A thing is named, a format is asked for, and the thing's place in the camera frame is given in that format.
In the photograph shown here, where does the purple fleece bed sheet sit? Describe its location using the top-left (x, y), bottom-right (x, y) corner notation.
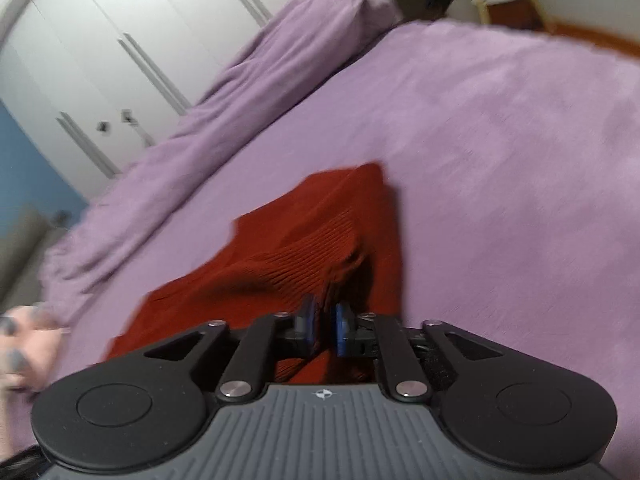
top-left (53, 21), bottom-right (639, 478)

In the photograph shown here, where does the pink plush toy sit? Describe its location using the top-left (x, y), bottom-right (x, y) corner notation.
top-left (1, 304), bottom-right (65, 391)

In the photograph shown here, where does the grey padded headboard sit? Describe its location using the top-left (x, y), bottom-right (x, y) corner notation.
top-left (1, 206), bottom-right (52, 300)

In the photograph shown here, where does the white wardrobe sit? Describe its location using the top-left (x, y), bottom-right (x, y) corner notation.
top-left (1, 0), bottom-right (288, 199)

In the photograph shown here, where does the rolled purple duvet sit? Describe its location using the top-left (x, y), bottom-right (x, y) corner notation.
top-left (40, 0), bottom-right (401, 325)

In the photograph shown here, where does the dark red knit cardigan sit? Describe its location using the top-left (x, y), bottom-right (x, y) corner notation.
top-left (106, 162), bottom-right (402, 359)

